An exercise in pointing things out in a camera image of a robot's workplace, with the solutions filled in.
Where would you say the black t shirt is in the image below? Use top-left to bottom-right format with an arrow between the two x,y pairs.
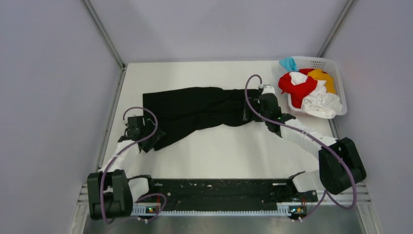
142,87 -> 261,151

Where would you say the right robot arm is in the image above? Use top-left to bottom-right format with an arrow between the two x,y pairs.
244,93 -> 367,201

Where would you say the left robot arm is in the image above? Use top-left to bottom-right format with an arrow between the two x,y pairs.
87,116 -> 164,223

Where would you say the red t shirt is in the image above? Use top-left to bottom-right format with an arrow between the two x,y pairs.
278,68 -> 318,109

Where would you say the light blue t shirt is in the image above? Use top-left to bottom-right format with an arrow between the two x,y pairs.
279,57 -> 299,72

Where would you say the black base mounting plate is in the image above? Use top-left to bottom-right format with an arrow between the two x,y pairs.
140,178 -> 319,213

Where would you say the white t shirt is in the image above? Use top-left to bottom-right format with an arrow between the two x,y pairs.
292,74 -> 343,119

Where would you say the yellow t shirt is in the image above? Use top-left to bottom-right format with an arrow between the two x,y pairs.
307,69 -> 336,94

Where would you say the white plastic laundry basket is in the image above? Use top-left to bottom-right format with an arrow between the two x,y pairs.
279,56 -> 347,119

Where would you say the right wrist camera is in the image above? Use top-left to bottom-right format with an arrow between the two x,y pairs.
258,84 -> 276,95

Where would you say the aluminium frame rail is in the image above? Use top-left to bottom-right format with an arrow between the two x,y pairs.
70,183 -> 384,234

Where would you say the left corner metal post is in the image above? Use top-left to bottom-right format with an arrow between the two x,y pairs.
81,0 -> 126,71

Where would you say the corner metal post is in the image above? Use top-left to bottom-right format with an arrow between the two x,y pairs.
81,0 -> 126,71
317,0 -> 358,58

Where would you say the right corner metal post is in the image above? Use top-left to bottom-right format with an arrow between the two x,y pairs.
317,0 -> 358,58

